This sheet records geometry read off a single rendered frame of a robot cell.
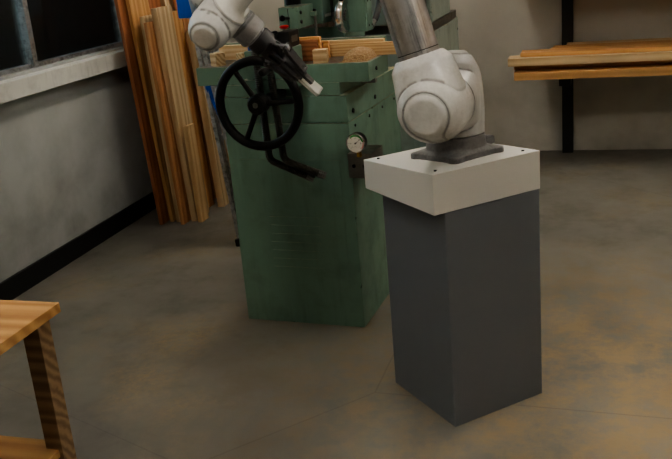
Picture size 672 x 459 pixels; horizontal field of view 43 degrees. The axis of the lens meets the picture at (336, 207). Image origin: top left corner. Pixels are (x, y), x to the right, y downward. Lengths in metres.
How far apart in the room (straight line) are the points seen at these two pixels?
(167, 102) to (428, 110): 2.39
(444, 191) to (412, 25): 0.41
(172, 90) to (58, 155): 0.64
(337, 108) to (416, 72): 0.76
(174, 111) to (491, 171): 2.29
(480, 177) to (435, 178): 0.14
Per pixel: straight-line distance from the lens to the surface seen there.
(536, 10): 5.01
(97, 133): 4.16
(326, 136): 2.73
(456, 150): 2.19
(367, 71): 2.64
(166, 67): 4.13
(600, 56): 4.53
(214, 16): 2.18
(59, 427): 2.13
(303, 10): 2.87
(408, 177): 2.15
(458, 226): 2.13
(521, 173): 2.22
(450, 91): 1.96
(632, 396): 2.52
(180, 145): 4.19
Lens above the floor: 1.25
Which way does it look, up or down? 17 degrees down
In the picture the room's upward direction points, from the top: 5 degrees counter-clockwise
